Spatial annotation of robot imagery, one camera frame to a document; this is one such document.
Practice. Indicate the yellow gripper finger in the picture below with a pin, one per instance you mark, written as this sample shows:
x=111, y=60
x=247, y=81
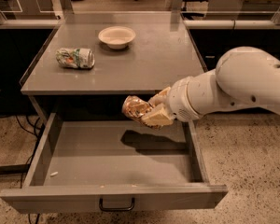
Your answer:
x=159, y=116
x=159, y=98

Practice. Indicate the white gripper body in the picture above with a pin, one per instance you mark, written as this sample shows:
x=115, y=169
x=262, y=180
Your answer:
x=179, y=99

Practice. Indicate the crushed orange can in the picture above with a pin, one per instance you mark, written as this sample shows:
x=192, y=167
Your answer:
x=135, y=108

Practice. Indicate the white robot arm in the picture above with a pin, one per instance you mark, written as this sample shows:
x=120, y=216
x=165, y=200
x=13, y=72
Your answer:
x=244, y=78

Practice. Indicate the grey cabinet counter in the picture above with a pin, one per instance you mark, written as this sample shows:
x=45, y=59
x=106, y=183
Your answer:
x=158, y=57

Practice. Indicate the crushed green white can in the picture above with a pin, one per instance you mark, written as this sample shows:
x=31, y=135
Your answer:
x=77, y=58

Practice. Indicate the grey open drawer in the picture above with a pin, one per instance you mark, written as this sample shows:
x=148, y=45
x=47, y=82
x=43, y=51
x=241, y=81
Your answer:
x=115, y=160

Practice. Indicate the white paper bowl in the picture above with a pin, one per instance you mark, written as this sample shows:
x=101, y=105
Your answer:
x=117, y=37

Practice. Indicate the black drawer handle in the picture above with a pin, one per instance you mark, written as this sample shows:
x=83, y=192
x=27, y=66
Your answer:
x=116, y=207

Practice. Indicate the glass partition with rail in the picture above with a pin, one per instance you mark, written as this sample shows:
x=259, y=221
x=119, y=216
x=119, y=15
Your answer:
x=66, y=14

